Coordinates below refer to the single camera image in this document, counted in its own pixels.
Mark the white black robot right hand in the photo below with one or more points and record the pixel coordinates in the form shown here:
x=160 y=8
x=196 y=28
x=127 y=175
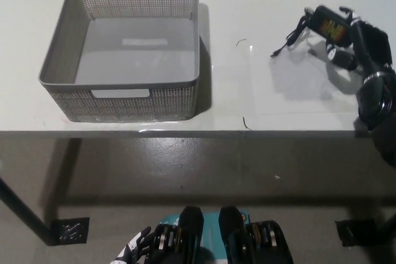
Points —
x=374 y=47

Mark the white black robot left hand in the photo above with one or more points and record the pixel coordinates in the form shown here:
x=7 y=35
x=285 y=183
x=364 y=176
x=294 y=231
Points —
x=131 y=248

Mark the black floor tape patch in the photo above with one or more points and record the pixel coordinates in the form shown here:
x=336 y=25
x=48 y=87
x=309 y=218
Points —
x=355 y=233
x=72 y=230

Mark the black ribbed robot body block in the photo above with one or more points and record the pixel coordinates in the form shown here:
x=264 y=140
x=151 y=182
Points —
x=232 y=223
x=191 y=223

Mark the black table leg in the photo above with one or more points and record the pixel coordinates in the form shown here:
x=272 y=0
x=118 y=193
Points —
x=388 y=230
x=28 y=211

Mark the clear plastic sheet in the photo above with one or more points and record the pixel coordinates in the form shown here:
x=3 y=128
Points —
x=266 y=100

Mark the grey perforated plastic basket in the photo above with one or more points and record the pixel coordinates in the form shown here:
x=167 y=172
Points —
x=130 y=104

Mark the white sticker inside basket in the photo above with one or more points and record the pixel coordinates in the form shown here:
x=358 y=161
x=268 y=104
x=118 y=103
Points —
x=144 y=42

